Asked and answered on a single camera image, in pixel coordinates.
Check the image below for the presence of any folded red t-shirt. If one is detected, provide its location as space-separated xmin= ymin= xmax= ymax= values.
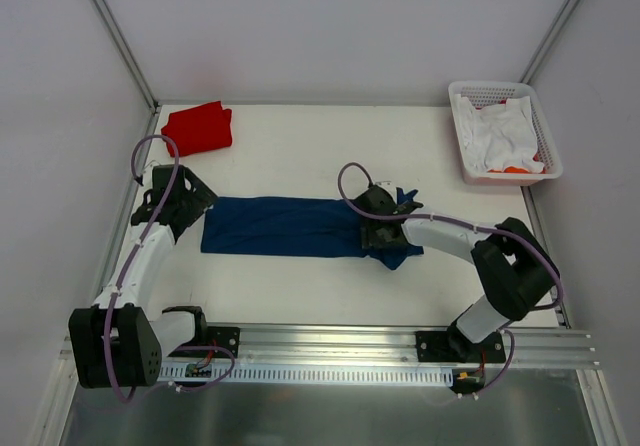
xmin=161 ymin=101 xmax=233 ymax=158

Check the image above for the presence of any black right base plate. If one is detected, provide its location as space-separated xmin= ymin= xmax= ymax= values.
xmin=415 ymin=330 xmax=506 ymax=364

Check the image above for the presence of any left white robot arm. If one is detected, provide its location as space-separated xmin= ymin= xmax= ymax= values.
xmin=68 ymin=165 xmax=217 ymax=389

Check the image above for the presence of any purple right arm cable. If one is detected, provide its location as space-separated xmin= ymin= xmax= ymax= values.
xmin=337 ymin=161 xmax=567 ymax=398

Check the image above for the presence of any white slotted cable duct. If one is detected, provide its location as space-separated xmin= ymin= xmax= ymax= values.
xmin=158 ymin=361 xmax=454 ymax=388

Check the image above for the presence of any white t-shirt in basket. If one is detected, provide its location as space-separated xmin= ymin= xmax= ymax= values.
xmin=453 ymin=94 xmax=538 ymax=173

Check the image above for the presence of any aluminium frame post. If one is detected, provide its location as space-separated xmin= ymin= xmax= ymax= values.
xmin=520 ymin=0 xmax=583 ymax=84
xmin=89 ymin=0 xmax=159 ymax=113

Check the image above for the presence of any blue mickey mouse t-shirt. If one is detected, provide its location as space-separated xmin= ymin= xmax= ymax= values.
xmin=200 ymin=196 xmax=424 ymax=270

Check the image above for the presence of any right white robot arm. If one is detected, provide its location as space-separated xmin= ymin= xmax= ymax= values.
xmin=350 ymin=185 xmax=560 ymax=362

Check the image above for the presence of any right aluminium frame post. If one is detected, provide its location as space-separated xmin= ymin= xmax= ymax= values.
xmin=520 ymin=0 xmax=583 ymax=84

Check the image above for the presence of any white plastic laundry basket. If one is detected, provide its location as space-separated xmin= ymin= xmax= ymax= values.
xmin=448 ymin=81 xmax=563 ymax=187

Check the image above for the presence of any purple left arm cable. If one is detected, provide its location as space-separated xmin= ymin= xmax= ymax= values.
xmin=101 ymin=134 xmax=236 ymax=405

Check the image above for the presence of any orange t-shirt in basket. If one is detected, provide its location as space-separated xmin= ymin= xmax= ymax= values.
xmin=488 ymin=154 xmax=545 ymax=174

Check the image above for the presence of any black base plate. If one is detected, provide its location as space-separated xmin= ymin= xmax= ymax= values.
xmin=415 ymin=330 xmax=506 ymax=364
xmin=167 ymin=323 xmax=241 ymax=359

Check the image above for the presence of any left aluminium frame post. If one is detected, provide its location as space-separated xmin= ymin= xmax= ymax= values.
xmin=89 ymin=0 xmax=159 ymax=113

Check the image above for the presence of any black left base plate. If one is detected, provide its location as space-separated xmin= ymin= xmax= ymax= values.
xmin=167 ymin=323 xmax=241 ymax=359

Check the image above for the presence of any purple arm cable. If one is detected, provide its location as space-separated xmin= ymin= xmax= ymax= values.
xmin=337 ymin=161 xmax=567 ymax=398
xmin=101 ymin=134 xmax=236 ymax=405

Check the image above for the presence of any aluminium front mounting rail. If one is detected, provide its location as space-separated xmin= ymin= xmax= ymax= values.
xmin=58 ymin=319 xmax=601 ymax=371

